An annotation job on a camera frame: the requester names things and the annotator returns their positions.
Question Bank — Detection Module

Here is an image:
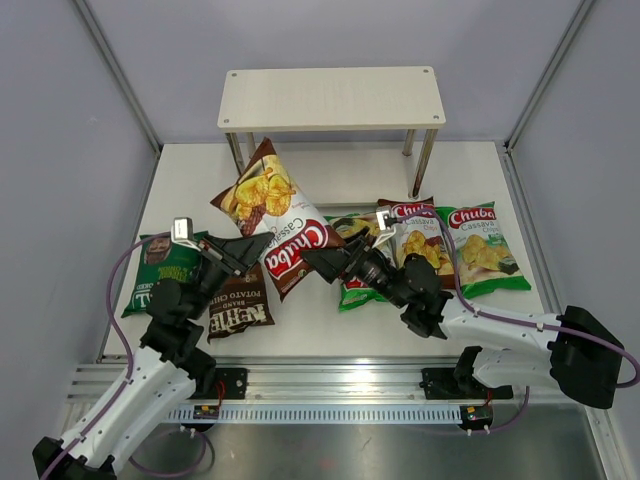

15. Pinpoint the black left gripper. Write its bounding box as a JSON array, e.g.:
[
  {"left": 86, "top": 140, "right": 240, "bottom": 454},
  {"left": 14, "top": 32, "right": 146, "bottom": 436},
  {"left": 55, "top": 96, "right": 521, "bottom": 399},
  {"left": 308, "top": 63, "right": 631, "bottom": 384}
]
[{"left": 187, "top": 233, "right": 276, "bottom": 321}]

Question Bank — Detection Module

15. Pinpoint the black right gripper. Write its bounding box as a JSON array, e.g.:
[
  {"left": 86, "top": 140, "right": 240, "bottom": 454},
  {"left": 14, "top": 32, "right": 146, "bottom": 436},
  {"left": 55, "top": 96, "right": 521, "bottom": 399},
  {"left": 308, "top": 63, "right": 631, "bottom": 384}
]
[{"left": 301, "top": 226, "right": 410, "bottom": 309}]

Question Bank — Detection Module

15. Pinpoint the brown Chuba cassava chips bag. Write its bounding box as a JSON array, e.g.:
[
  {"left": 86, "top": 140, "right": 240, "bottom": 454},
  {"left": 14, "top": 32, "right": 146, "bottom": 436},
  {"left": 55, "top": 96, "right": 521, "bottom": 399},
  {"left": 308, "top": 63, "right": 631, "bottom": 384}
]
[{"left": 211, "top": 138, "right": 345, "bottom": 298}]

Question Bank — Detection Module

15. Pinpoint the brown Chuba bag text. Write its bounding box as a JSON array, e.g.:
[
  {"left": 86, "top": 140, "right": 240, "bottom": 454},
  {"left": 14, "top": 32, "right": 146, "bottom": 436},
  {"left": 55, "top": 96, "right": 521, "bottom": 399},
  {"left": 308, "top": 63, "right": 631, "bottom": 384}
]
[{"left": 373, "top": 197, "right": 455, "bottom": 289}]

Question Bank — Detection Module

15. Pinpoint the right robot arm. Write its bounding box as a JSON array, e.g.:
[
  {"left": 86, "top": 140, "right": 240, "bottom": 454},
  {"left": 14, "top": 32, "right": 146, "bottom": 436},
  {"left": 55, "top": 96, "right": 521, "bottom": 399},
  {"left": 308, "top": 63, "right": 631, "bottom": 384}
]
[{"left": 301, "top": 239, "right": 624, "bottom": 409}]

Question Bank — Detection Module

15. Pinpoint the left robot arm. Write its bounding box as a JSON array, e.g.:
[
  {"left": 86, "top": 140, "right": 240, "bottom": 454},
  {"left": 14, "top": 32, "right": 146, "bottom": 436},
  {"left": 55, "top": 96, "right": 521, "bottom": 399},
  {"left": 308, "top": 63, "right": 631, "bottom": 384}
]
[{"left": 32, "top": 218, "right": 274, "bottom": 479}]

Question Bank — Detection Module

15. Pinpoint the green Chuba cassava chips bag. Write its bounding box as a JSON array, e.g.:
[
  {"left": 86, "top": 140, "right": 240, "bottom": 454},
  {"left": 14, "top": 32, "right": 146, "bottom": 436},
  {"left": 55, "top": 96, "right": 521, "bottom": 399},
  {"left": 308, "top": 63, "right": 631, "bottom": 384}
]
[{"left": 325, "top": 212, "right": 386, "bottom": 312}]

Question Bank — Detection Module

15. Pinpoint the brown Kettle potato chips bag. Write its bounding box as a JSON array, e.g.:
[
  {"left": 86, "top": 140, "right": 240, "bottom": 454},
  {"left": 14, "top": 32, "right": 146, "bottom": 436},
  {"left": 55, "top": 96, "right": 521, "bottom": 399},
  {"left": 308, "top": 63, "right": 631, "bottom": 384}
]
[{"left": 207, "top": 264, "right": 275, "bottom": 344}]

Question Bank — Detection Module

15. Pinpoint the white two-tier shelf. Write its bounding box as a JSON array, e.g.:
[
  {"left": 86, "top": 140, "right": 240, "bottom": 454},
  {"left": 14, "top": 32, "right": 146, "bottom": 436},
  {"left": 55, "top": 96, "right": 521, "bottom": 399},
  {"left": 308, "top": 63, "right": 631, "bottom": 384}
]
[{"left": 218, "top": 66, "right": 446, "bottom": 206}]

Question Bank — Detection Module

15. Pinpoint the green Real hand cooked bag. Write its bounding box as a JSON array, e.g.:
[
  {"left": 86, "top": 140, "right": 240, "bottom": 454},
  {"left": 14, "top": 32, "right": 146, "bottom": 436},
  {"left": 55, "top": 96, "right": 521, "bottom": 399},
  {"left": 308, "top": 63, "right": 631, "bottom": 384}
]
[{"left": 122, "top": 235, "right": 202, "bottom": 318}]

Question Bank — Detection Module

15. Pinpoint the green Chuba bag right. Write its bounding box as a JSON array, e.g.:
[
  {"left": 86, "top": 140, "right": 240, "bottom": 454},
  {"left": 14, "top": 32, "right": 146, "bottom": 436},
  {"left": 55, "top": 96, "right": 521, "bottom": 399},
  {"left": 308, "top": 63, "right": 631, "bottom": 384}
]
[{"left": 436, "top": 201, "right": 531, "bottom": 299}]

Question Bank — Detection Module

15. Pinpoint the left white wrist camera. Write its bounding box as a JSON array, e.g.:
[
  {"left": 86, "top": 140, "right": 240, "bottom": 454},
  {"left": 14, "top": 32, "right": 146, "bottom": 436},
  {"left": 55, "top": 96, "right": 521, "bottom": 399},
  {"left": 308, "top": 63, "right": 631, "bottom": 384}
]
[{"left": 170, "top": 217, "right": 200, "bottom": 251}]

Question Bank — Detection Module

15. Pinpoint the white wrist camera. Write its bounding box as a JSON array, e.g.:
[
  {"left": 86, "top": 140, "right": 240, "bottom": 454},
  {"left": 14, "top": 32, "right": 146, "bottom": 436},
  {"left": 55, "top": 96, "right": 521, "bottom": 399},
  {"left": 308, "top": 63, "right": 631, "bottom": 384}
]
[
  {"left": 170, "top": 217, "right": 200, "bottom": 251},
  {"left": 372, "top": 207, "right": 400, "bottom": 248}
]

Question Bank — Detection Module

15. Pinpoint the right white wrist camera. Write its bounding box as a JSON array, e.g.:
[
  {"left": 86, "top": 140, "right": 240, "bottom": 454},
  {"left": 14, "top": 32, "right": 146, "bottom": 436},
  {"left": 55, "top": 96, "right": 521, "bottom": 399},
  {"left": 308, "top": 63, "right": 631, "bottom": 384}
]
[{"left": 372, "top": 207, "right": 400, "bottom": 248}]

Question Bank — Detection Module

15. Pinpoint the aluminium mounting rail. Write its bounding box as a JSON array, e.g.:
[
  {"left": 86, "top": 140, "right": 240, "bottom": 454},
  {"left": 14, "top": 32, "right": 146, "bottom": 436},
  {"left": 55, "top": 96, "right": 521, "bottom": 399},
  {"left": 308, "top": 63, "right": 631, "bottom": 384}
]
[{"left": 67, "top": 362, "right": 576, "bottom": 406}]

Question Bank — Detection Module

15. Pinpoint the white slotted cable duct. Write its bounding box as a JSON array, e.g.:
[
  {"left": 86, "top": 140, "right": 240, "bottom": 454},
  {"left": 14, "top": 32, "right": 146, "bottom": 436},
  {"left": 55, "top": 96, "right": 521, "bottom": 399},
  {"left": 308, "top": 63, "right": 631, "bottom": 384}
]
[{"left": 165, "top": 404, "right": 462, "bottom": 425}]

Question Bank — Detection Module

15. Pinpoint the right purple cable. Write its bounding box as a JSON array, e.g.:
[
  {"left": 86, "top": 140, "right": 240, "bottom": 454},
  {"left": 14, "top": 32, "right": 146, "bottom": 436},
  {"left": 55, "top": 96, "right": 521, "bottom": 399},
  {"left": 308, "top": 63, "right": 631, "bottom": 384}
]
[{"left": 394, "top": 207, "right": 640, "bottom": 391}]

